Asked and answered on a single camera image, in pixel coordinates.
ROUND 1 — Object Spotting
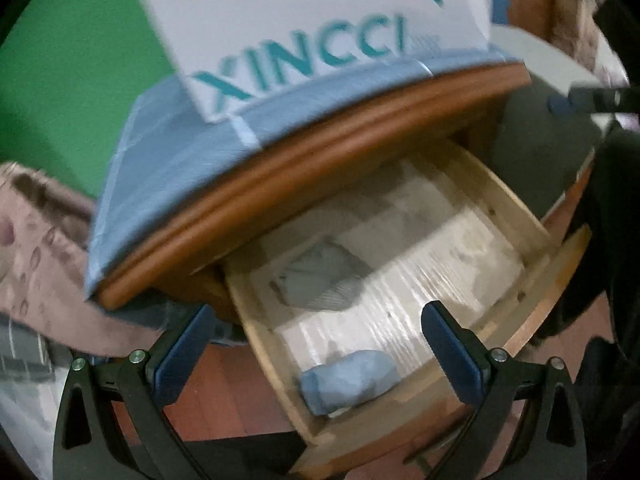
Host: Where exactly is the wooden drawer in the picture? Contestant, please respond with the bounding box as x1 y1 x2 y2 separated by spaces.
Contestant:
222 137 593 478

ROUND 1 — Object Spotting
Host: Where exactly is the green foam mat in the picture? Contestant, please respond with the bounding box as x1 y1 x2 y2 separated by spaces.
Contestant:
0 0 186 201

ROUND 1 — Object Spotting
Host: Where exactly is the grey underwear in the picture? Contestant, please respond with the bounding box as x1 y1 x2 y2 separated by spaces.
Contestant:
272 242 373 312

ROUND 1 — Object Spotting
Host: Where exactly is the blue checked cloth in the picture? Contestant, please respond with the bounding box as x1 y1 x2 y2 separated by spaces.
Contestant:
82 42 526 301

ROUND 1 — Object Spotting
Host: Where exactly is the grey plaid bedding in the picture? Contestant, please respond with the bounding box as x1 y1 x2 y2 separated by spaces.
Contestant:
0 317 76 381

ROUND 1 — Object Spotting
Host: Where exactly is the wooden nightstand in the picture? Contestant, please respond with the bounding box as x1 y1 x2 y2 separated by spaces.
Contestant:
97 62 533 346

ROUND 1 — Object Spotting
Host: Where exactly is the brown wooden panel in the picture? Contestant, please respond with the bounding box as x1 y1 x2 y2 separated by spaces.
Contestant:
510 0 556 41

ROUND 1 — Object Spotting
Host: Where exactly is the white drawer liner paper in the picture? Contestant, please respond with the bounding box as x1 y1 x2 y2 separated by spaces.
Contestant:
250 160 523 366

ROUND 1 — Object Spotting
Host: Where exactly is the white shoe box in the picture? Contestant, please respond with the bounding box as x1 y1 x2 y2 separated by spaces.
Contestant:
137 0 493 123

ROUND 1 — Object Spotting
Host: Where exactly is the white satin bedding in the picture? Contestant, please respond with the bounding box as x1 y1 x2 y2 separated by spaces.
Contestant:
0 370 66 461

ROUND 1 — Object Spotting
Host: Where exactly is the pink leaf print pillow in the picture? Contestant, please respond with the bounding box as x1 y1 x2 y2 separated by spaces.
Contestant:
0 162 166 356

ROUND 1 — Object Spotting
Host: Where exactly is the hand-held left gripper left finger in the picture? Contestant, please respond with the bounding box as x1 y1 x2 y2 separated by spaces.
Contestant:
52 303 217 480

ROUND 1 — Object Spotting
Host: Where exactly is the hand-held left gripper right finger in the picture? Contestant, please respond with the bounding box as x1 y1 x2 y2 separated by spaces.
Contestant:
419 301 587 480

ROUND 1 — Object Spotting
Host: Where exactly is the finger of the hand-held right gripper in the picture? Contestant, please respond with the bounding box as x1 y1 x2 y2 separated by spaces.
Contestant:
547 85 640 117

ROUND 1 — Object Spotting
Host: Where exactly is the light blue underwear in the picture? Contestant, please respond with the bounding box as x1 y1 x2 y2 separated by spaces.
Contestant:
299 350 401 417

